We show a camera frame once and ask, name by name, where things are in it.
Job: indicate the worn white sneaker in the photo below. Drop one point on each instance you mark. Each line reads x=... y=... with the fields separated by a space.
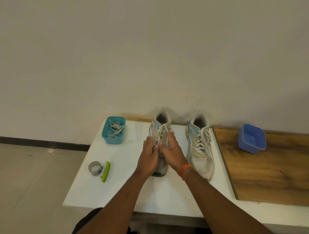
x=202 y=166
x=161 y=118

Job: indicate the person's right hand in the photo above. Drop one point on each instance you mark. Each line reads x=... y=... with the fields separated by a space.
x=175 y=154

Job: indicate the person's right forearm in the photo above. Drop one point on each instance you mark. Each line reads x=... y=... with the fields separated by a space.
x=222 y=205

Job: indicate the person's left hand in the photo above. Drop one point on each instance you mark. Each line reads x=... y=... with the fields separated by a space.
x=147 y=159

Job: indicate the black trousers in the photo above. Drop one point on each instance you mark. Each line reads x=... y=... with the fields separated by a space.
x=84 y=221

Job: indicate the person's left forearm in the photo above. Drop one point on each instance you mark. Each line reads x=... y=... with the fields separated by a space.
x=113 y=207

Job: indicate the blue plastic container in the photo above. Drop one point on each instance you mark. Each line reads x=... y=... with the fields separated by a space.
x=251 y=139

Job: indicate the green utility cutter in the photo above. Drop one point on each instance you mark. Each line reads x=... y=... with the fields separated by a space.
x=106 y=172

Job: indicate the teal plastic container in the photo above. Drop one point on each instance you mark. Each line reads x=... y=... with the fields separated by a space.
x=106 y=139

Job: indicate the orange thread wristband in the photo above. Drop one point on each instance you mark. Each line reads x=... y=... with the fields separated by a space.
x=185 y=170

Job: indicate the grey tape roll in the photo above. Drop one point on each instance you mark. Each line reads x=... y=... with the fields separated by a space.
x=91 y=170

